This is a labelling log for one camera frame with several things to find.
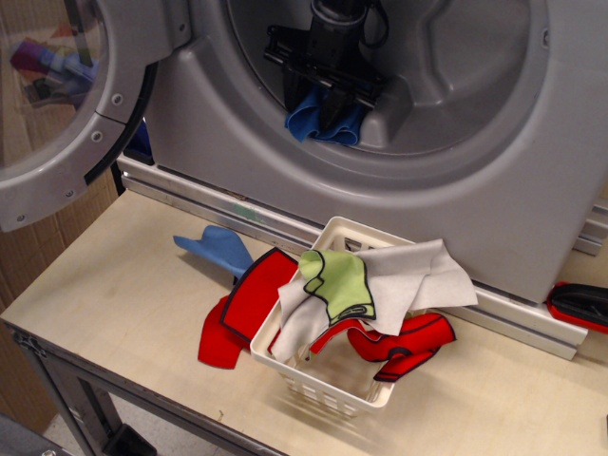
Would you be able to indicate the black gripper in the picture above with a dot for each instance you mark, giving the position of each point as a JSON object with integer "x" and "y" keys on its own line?
{"x": 326, "y": 55}

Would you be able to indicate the dark blue cloth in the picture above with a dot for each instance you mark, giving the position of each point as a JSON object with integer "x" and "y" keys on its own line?
{"x": 304, "y": 122}

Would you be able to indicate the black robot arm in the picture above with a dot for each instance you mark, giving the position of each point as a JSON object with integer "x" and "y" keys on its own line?
{"x": 376, "y": 28}

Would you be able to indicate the grey toy washing machine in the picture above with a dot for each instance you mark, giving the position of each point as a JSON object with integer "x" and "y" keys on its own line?
{"x": 491, "y": 133}

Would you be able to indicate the round transparent machine door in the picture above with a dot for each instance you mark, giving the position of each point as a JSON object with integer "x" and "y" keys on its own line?
{"x": 76, "y": 77}

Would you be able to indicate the white plastic laundry basket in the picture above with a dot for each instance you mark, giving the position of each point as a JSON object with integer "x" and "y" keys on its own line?
{"x": 338, "y": 378}

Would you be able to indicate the light blue cloth on table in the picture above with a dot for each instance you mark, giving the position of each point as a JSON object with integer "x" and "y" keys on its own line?
{"x": 221, "y": 246}

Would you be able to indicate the green cloth with black trim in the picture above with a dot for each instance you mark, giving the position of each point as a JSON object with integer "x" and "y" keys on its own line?
{"x": 340, "y": 280}

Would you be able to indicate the grey white cloth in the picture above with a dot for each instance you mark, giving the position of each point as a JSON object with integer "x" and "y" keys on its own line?
{"x": 402, "y": 279}

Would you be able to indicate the red cloth beside basket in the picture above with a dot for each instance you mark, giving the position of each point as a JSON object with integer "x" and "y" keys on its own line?
{"x": 231, "y": 325}

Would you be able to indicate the red cloth in basket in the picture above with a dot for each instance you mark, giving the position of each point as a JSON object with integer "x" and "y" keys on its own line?
{"x": 418, "y": 340}

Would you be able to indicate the red and black tool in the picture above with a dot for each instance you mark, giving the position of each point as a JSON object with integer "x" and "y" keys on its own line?
{"x": 581, "y": 305}

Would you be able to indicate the aluminium extrusion rail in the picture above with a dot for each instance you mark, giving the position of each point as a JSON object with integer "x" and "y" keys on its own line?
{"x": 501, "y": 313}

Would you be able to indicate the metal table frame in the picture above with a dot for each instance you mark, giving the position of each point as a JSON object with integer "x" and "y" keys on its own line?
{"x": 82, "y": 391}

